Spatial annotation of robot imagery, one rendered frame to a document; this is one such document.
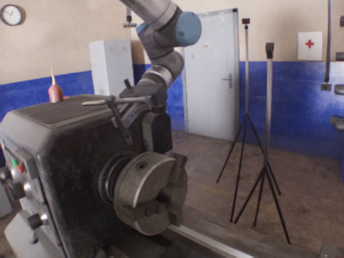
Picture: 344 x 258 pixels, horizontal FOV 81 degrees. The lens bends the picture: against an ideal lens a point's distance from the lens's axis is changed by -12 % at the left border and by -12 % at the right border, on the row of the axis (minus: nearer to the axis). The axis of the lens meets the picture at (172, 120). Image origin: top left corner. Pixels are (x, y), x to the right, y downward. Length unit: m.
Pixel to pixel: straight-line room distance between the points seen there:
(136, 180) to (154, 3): 0.45
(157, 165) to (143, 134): 0.24
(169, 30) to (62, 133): 0.41
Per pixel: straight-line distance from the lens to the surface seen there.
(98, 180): 0.79
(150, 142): 0.85
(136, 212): 0.62
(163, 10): 0.59
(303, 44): 3.34
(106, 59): 4.13
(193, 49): 4.08
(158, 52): 0.73
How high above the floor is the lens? 1.51
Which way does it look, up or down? 16 degrees down
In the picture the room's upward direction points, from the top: 4 degrees counter-clockwise
